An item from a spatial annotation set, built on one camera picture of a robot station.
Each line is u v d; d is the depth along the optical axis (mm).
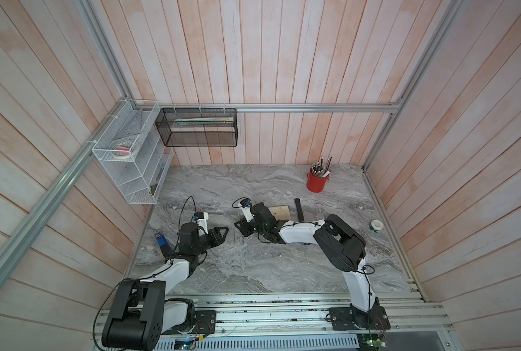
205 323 731
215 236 780
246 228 842
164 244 880
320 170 977
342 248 536
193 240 706
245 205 841
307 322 754
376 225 954
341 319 727
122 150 740
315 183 1096
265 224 755
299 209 1034
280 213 977
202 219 811
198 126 1032
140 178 774
